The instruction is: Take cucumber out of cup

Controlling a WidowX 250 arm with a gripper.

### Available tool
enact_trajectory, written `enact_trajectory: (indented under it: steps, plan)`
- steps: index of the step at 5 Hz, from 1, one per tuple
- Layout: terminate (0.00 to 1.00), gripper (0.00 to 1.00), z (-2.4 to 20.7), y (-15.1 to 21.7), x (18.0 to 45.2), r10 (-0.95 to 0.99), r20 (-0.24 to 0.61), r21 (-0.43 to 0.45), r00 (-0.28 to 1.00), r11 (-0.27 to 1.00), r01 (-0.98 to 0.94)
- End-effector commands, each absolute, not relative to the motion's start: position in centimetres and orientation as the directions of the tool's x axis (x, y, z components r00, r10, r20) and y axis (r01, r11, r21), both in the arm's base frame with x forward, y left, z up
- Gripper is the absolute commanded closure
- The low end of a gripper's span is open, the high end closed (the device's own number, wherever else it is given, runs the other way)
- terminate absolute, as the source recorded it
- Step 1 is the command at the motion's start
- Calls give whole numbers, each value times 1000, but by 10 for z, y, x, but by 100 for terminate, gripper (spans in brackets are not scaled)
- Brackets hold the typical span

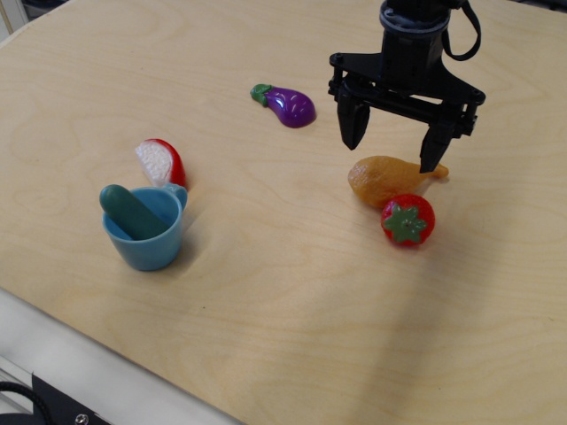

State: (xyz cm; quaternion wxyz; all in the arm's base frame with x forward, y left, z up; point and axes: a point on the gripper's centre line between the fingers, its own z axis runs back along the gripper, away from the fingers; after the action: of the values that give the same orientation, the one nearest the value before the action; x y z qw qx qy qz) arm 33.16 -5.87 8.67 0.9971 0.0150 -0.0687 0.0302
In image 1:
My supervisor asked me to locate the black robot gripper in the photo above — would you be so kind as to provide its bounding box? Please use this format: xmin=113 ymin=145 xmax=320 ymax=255
xmin=329 ymin=1 xmax=485 ymax=174

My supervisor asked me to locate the blue plastic toy cup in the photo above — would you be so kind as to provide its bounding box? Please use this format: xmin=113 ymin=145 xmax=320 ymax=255
xmin=102 ymin=183 xmax=188 ymax=271

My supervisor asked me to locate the dark green toy cucumber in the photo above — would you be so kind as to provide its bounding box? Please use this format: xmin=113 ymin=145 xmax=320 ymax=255
xmin=99 ymin=184 xmax=169 ymax=241

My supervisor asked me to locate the orange toy chicken drumstick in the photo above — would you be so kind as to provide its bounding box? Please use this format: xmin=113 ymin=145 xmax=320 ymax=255
xmin=347 ymin=156 xmax=449 ymax=208

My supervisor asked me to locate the red toy strawberry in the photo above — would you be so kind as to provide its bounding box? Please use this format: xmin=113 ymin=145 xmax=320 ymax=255
xmin=381 ymin=194 xmax=436 ymax=246

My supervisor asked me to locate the purple toy eggplant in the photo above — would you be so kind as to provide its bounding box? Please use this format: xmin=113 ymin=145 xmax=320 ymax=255
xmin=250 ymin=83 xmax=317 ymax=128

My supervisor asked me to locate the red white apple slice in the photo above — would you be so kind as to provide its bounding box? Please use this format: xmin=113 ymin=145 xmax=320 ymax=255
xmin=135 ymin=138 xmax=189 ymax=189

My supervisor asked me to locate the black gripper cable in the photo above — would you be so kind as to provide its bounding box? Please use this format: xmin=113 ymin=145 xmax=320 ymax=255
xmin=442 ymin=0 xmax=483 ymax=62

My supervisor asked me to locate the black bracket with screw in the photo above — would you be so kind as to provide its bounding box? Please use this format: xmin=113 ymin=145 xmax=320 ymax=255
xmin=32 ymin=375 xmax=110 ymax=425

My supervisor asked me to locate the black braided cable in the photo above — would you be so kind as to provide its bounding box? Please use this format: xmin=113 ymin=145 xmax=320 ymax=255
xmin=0 ymin=380 xmax=50 ymax=425

